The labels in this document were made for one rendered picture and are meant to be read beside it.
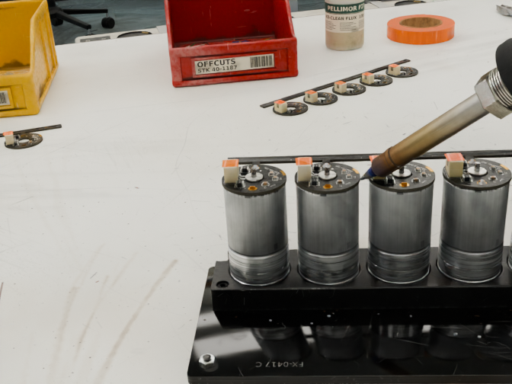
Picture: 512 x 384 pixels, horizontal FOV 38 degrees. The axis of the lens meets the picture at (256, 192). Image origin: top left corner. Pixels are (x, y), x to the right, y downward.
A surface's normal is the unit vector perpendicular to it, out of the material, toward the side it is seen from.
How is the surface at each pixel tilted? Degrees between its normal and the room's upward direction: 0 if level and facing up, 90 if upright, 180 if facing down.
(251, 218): 90
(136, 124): 0
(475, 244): 90
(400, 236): 90
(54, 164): 0
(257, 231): 90
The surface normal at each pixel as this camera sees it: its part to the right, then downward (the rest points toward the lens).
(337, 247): 0.25, 0.43
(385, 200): -0.58, 0.40
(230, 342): -0.06, -0.89
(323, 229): -0.18, 0.46
